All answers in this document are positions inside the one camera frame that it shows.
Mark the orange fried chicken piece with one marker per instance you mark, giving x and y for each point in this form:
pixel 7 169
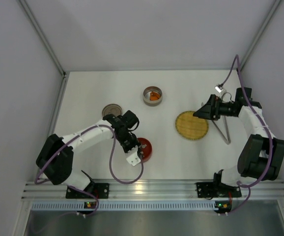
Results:
pixel 154 96

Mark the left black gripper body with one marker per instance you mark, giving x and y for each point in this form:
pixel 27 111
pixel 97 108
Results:
pixel 131 146

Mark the right aluminium frame post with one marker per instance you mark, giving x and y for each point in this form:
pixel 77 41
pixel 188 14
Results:
pixel 267 19

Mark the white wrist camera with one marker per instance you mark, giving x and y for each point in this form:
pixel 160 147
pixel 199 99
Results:
pixel 133 157
pixel 220 89

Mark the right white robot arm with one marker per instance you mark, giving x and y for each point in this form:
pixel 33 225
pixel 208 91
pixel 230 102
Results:
pixel 262 156

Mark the aluminium mounting rail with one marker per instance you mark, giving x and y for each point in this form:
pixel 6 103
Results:
pixel 149 190

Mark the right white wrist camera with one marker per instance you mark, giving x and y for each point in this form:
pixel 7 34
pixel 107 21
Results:
pixel 220 89

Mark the left aluminium frame post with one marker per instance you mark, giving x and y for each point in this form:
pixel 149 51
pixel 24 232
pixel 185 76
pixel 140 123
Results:
pixel 41 35

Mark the red round lid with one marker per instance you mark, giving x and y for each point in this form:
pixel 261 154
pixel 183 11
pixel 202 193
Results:
pixel 146 148

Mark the round bamboo tray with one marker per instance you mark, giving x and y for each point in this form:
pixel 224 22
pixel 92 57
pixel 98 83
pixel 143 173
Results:
pixel 190 127

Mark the taupe round lid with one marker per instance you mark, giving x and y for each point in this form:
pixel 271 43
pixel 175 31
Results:
pixel 112 109

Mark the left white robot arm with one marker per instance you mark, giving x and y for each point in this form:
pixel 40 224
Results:
pixel 56 159

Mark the steel bowl taupe base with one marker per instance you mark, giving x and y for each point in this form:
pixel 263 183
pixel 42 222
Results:
pixel 146 94

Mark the aluminium frame post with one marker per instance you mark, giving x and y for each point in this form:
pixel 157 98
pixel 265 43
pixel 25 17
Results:
pixel 267 19
pixel 41 35

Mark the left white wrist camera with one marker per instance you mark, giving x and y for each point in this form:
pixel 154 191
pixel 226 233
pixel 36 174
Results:
pixel 133 157

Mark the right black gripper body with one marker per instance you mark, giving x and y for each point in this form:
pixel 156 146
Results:
pixel 212 108

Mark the slotted cable duct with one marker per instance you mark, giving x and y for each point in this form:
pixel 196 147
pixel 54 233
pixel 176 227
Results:
pixel 129 205

